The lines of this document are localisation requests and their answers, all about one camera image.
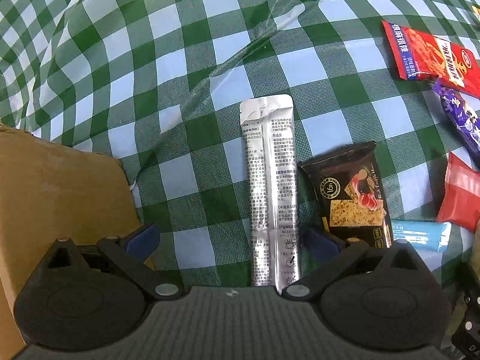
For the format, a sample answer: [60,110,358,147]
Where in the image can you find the brown cardboard box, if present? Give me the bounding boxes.
[1,126,140,359]

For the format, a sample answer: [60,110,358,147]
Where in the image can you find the silver stick snack packet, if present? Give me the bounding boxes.
[240,94,300,293]

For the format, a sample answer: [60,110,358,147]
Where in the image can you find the black cracker snack packet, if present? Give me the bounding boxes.
[298,141,393,249]

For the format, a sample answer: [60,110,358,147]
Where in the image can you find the small red snack packet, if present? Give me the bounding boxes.
[436,152,480,233]

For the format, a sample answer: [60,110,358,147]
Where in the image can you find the light blue stick packet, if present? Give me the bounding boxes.
[391,219,452,253]

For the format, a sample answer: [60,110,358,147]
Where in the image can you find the purple chocolate bar packet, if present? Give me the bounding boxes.
[433,79,480,167]

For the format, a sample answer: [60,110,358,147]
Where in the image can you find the green checkered sofa cover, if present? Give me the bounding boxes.
[1,0,479,286]

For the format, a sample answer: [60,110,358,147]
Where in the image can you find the red spicy snack packet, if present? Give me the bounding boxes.
[382,21,479,98]

